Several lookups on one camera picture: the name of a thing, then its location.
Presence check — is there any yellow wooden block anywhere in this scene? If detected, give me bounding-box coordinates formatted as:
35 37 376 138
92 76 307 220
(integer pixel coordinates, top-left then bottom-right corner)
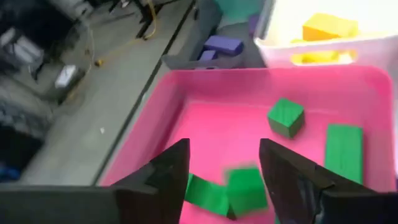
302 12 360 42

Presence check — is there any large pink plastic bin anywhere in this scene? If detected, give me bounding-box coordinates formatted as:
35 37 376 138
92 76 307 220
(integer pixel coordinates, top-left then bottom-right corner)
98 64 397 224

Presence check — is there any black aluminium table frame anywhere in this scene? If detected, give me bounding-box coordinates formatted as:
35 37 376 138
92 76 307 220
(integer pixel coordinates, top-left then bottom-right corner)
91 0 200 187

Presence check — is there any small green wooden cube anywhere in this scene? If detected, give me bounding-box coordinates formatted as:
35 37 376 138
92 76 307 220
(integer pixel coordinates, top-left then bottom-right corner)
266 98 305 139
224 166 270 220

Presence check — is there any long green wooden block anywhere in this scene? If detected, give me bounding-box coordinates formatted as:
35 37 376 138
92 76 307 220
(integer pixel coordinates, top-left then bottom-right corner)
323 123 364 185

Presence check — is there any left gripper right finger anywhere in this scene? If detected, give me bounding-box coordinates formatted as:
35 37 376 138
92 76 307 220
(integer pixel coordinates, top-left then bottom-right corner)
259 138 336 224

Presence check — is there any purple wooden block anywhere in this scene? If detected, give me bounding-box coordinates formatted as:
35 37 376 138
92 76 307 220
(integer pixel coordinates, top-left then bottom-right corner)
203 34 245 57
198 49 219 62

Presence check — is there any small white adapter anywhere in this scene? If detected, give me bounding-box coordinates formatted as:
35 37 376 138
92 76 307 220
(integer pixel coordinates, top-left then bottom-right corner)
54 64 78 90

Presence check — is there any white plastic bin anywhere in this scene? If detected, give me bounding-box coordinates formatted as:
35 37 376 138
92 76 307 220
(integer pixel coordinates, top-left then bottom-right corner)
253 0 398 74

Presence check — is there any long yellow cable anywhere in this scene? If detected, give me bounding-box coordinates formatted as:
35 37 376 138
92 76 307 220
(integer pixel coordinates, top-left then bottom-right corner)
70 0 158 103

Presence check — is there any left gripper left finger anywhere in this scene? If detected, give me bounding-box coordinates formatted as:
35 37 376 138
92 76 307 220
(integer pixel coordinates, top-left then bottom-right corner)
116 138 191 224

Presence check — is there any large teal plastic bin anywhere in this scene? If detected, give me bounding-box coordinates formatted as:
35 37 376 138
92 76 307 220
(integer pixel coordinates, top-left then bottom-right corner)
214 0 268 19

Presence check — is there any dark grey plastic bin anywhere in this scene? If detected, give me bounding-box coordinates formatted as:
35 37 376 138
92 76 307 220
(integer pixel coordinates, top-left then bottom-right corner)
160 0 268 70

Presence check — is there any black floor stand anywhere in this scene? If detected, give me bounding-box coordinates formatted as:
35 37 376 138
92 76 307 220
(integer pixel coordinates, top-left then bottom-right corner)
105 0 178 40

